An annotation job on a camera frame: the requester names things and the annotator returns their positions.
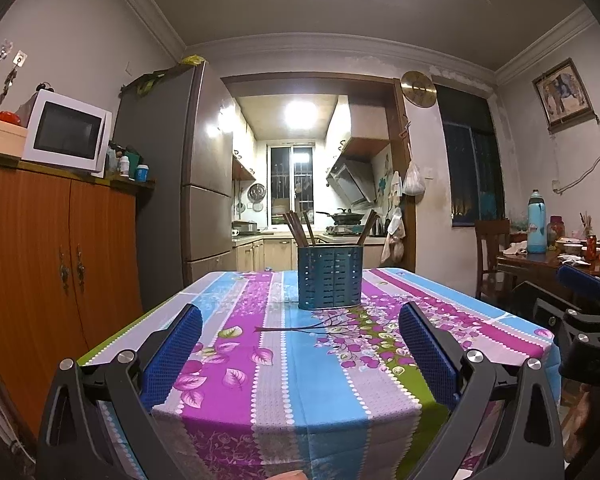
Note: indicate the dark wooden chair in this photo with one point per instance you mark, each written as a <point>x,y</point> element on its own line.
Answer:
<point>492,240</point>

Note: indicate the person's right hand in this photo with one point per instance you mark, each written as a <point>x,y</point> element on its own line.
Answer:
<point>592,420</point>

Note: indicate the white microwave oven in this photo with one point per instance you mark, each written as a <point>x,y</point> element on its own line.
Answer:
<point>65,135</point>

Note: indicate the hanging round strainer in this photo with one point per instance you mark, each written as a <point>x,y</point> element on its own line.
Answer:
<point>256,193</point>

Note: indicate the red lidded jar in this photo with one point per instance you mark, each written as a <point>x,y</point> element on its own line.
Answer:
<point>556,230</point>

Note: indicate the steel range hood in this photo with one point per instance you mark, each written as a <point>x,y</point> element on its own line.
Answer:
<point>350,182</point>

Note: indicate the hanging white plastic bag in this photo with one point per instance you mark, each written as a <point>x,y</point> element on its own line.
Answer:
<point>414,182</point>

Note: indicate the white bowl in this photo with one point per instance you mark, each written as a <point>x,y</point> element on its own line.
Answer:
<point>572,248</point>

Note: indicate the crumpled white cloth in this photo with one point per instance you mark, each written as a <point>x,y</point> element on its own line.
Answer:
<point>515,248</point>

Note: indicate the bunch of wooden chopsticks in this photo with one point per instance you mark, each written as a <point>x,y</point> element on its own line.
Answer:
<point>294,230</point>

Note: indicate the steel cooking pot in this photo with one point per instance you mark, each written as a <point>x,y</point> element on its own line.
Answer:
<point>245,227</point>

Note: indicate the orange wooden cabinet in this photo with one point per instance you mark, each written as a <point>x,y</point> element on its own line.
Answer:
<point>40,260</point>

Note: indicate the red round object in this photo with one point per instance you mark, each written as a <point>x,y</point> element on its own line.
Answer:
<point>7,116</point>

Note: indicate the dark barred window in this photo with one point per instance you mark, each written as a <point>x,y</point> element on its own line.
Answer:
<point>472,160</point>

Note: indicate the beige box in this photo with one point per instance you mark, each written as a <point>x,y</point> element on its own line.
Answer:
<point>0,140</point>

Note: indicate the black wok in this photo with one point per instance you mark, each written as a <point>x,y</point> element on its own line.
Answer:
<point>342,218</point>

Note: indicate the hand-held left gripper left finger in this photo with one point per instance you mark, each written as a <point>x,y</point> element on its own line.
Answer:
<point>172,350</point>

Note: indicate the hanging kitchen cloth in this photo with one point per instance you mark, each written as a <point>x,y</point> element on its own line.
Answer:
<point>394,240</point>

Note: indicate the small teal jar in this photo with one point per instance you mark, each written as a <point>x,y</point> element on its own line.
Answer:
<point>141,173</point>

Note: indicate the kitchen window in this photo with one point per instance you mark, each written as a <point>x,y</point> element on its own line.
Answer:
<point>291,180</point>

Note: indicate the grey refrigerator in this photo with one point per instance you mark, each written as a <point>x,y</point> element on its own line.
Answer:
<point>200,170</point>

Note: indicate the round gold wall clock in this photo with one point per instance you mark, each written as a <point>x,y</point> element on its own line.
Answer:
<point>418,89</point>

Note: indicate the red drink can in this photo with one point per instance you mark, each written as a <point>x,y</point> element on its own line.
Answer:
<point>591,247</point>

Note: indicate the yellow green cloth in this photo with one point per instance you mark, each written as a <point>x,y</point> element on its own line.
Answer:
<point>145,80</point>

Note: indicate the gas stove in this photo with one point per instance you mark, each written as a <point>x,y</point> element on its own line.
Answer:
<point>340,231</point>

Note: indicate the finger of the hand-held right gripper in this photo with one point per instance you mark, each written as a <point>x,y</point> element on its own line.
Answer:
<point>580,282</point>
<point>555,310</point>

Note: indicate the framed elephant picture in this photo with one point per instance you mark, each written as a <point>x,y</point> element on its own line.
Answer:
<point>562,92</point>

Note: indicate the blue thermos flask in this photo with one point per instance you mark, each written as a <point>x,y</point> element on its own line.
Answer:
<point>536,225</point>

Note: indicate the small white bottle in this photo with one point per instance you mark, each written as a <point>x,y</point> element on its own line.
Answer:
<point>124,166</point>

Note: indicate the small alarm clock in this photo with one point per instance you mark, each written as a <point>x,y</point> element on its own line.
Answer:
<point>45,87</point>

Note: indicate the beige kitchen base cabinets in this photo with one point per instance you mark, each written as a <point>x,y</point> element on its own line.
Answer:
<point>260,255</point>

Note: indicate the floral striped tablecloth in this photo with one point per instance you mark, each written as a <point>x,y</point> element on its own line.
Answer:
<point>300,370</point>

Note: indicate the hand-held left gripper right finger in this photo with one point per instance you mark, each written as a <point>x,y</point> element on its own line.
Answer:
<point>427,355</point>

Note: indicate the blue perforated utensil holder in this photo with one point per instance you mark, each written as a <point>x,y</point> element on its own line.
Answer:
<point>330,277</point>

